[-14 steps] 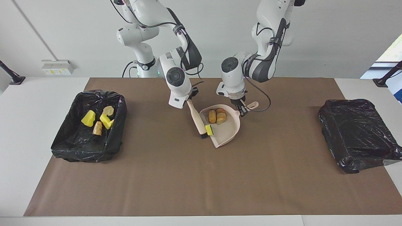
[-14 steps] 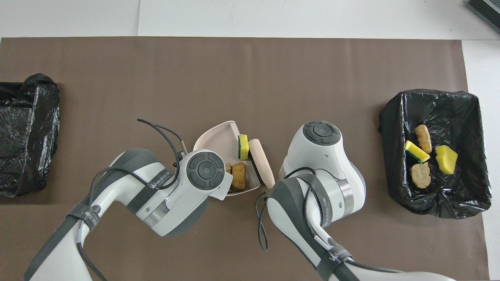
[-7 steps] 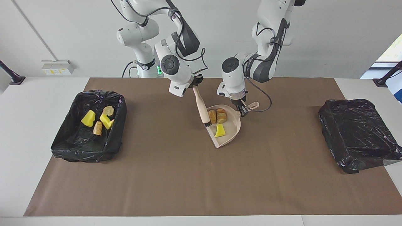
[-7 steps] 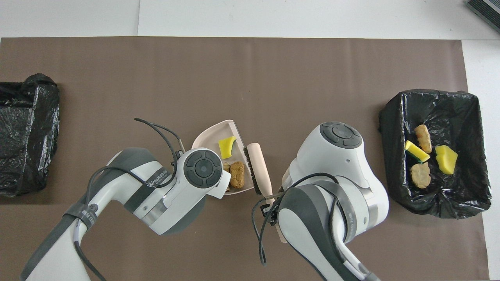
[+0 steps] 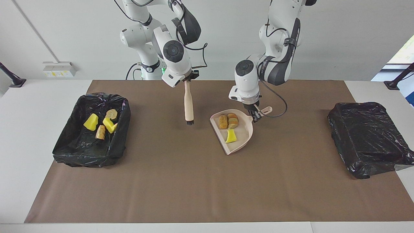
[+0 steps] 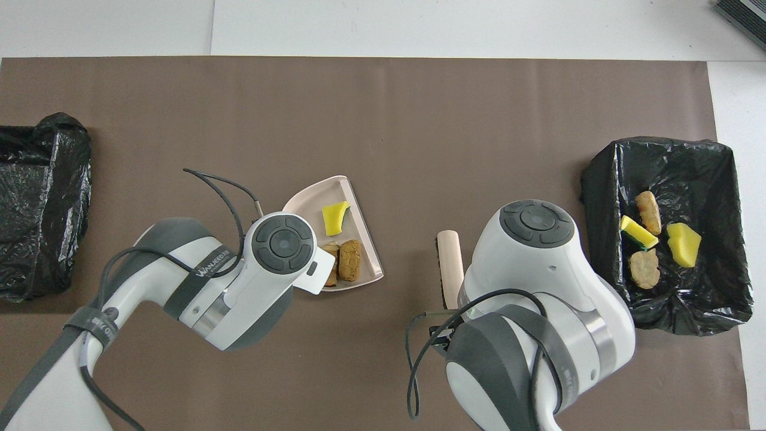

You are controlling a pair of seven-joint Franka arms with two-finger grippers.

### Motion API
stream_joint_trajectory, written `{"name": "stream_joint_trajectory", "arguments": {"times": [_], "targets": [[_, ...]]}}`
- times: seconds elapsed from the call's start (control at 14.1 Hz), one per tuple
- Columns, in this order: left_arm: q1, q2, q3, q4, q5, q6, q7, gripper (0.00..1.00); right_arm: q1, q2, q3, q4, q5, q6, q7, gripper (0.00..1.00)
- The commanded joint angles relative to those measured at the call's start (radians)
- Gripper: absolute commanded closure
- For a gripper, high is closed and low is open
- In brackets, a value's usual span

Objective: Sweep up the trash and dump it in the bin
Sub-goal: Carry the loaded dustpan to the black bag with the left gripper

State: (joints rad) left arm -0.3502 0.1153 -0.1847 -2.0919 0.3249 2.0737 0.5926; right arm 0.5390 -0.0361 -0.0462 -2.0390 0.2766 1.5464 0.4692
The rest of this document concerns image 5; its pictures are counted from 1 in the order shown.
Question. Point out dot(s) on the beige hand brush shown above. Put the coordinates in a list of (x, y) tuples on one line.
[(188, 103)]

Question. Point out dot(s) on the bright window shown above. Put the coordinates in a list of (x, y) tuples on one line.
[(406, 51)]

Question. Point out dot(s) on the brown croquette toy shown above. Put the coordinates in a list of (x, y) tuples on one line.
[(223, 121)]

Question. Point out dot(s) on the plain yellow sponge piece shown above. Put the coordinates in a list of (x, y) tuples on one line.
[(231, 137)]

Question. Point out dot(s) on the brown paper table mat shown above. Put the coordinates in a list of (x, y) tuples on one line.
[(207, 200)]

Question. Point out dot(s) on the black bag-lined bin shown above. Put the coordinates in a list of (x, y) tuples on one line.
[(368, 139), (81, 152)]

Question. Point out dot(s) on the black clamp stand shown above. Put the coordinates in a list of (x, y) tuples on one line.
[(393, 84), (16, 81)]

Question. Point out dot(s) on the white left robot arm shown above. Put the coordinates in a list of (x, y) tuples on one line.
[(245, 81)]

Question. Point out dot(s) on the white wall power strip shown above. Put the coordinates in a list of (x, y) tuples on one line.
[(59, 69)]

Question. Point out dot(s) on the beige rock-like chunk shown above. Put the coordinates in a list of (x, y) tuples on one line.
[(233, 120)]

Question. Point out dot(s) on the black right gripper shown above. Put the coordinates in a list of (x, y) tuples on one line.
[(192, 75)]

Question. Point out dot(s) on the yellow green sponge piece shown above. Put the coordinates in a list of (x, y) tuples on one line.
[(91, 122)]

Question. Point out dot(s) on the yellow green notched sponge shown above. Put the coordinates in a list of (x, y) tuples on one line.
[(109, 125)]

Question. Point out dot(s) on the pale pink plastic dustpan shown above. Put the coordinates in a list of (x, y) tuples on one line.
[(242, 136)]

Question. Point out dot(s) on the orange striped bread toy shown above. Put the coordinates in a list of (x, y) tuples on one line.
[(100, 132), (112, 114)]

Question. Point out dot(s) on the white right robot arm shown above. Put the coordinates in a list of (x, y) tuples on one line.
[(174, 55)]

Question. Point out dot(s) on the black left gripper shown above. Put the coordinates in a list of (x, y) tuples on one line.
[(251, 105)]

